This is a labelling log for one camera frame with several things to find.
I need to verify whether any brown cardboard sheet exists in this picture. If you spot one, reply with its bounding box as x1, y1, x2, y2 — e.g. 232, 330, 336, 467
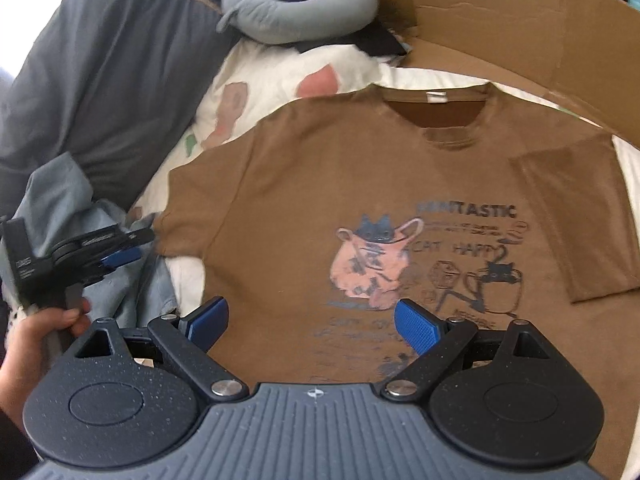
380, 0, 640, 144

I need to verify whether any grey-blue garment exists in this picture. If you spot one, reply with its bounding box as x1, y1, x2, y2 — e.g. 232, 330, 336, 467
0, 152, 179, 331

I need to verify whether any brown t-shirt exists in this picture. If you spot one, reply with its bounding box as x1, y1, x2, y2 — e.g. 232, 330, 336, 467
155, 84, 639, 477

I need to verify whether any cream bear print blanket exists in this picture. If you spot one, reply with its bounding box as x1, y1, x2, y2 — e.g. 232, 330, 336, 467
127, 37, 640, 319

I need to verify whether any person left hand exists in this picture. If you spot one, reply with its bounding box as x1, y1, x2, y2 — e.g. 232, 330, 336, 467
1, 298, 91, 431

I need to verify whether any dark grey pillow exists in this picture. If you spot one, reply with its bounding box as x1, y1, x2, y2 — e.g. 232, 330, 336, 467
1, 0, 240, 214

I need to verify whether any grey neck pillow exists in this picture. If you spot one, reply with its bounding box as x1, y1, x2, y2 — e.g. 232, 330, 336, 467
217, 0, 378, 44

